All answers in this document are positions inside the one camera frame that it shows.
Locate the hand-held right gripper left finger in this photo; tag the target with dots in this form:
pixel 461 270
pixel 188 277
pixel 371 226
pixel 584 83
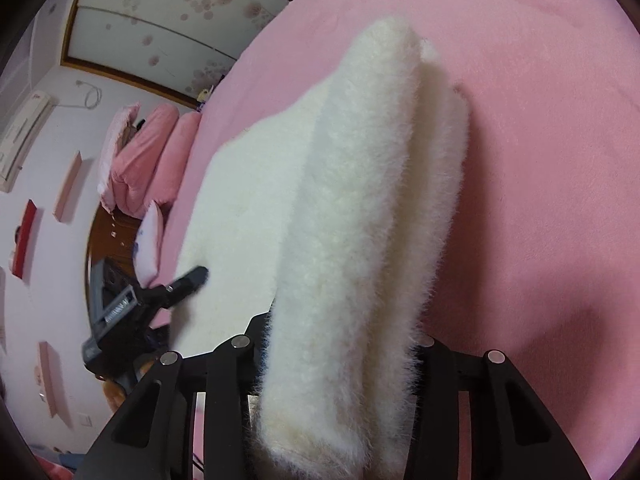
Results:
pixel 255 342

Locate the pink wall shelf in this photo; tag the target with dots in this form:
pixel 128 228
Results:
pixel 67 187
pixel 52 380

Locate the pink bed sheet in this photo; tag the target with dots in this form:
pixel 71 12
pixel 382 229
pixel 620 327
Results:
pixel 525 160

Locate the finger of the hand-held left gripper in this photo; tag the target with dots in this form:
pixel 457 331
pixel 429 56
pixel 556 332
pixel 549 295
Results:
pixel 192 277

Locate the pink floral cloth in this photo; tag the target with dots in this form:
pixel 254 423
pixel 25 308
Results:
pixel 55 465

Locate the white air conditioner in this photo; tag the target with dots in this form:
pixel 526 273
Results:
pixel 22 140

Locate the white wall socket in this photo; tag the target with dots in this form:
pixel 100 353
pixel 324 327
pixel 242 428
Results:
pixel 83 420

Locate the white pillow with blue print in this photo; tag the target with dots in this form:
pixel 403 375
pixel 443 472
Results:
pixel 149 245

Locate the large pink pillow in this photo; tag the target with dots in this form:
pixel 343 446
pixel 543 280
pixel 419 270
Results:
pixel 147 160

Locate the red wall shelf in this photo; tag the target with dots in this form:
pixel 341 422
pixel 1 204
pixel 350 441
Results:
pixel 25 240

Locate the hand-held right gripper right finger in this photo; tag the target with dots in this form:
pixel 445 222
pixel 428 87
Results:
pixel 435 360

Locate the floral sliding door wardrobe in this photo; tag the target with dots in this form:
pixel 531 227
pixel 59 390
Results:
pixel 175 15

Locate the person's left hand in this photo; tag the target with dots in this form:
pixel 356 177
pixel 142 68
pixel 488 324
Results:
pixel 114 394

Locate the wooden headboard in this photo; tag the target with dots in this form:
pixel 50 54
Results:
pixel 112 240

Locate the light pink fuzzy pillow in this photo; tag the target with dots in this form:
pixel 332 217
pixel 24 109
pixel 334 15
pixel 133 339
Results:
pixel 117 155

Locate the white fuzzy cardigan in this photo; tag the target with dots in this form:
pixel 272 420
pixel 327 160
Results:
pixel 350 210

